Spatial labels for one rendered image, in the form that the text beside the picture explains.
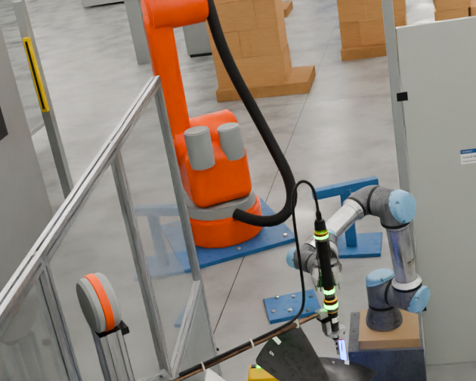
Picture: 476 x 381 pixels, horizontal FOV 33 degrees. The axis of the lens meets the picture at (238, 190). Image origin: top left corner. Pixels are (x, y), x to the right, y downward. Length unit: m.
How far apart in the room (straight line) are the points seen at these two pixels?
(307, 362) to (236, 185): 3.82
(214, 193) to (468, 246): 2.46
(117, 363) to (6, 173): 4.48
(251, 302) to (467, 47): 2.52
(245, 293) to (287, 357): 3.23
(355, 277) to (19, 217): 2.72
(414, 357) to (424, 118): 1.41
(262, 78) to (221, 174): 4.28
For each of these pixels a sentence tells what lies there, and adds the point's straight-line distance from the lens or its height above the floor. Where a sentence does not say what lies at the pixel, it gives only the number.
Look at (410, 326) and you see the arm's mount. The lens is 3.43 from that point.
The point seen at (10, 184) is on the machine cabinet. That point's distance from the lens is 6.68.
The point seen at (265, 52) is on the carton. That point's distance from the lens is 10.43.
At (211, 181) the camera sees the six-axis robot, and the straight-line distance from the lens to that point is 6.37.
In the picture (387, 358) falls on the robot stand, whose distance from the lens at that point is 3.39.
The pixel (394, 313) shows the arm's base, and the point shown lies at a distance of 3.41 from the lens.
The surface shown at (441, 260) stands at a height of 0.69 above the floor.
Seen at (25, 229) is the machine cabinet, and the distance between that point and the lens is 6.84.
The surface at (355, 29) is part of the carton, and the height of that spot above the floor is 0.39.
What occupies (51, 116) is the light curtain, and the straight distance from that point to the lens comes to 8.09.
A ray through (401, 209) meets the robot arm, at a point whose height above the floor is 1.63.
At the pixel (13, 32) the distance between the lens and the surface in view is 10.23.
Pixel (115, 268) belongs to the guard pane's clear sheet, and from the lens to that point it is 2.81.
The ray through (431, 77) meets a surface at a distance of 4.23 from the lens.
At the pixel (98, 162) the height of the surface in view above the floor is 2.05.
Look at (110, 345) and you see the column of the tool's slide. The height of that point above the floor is 1.77.
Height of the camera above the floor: 2.92
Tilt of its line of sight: 22 degrees down
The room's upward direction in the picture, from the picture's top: 10 degrees counter-clockwise
